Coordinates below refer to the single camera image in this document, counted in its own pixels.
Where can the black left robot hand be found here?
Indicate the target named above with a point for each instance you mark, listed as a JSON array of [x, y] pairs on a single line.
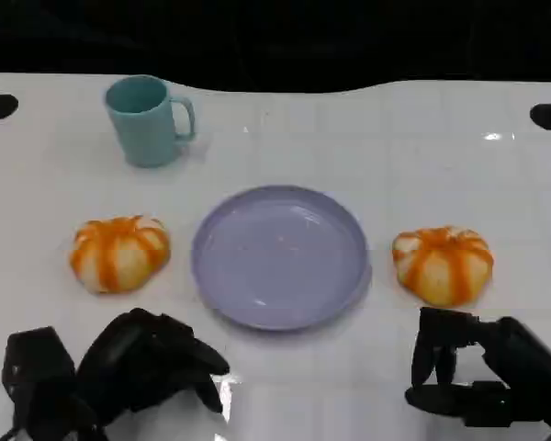
[[133, 358]]

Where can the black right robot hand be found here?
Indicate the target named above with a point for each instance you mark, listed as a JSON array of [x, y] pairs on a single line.
[[509, 367]]

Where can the orange and white bread roll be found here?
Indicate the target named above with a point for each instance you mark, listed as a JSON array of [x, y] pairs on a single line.
[[443, 266], [119, 255]]

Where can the lilac plate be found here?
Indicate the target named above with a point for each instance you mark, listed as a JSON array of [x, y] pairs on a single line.
[[280, 257]]

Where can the pale green mug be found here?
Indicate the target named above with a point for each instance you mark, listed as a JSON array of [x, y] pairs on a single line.
[[142, 128]]

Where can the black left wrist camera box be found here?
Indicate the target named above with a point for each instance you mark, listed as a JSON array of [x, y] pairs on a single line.
[[39, 372]]

